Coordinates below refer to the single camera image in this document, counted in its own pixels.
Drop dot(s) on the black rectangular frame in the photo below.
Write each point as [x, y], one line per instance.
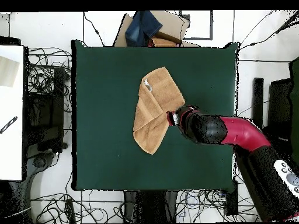
[211, 25]

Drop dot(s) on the beige paper sheet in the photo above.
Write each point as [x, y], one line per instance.
[8, 72]

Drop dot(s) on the black upright post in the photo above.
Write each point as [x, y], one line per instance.
[258, 98]

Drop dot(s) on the black power block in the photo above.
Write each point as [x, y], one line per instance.
[232, 200]

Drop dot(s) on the blue denim jeans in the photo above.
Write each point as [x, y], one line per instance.
[142, 28]

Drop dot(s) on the black ribbed rod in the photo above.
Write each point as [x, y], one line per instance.
[8, 124]

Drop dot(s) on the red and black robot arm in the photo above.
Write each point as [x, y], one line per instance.
[243, 133]

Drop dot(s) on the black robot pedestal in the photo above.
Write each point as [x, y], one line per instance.
[151, 207]

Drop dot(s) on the brown cardboard box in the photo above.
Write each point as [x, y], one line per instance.
[172, 23]

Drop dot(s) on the black swivel chair base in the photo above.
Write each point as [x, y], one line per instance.
[39, 162]

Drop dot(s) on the black chair panel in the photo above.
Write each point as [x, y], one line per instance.
[280, 105]

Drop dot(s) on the white desk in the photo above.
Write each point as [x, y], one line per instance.
[11, 140]

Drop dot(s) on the black equipment rack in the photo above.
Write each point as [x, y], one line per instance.
[44, 116]

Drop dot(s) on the tan terry towel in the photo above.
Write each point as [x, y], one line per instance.
[158, 98]

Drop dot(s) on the dark green table cloth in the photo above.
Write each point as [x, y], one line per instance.
[105, 105]

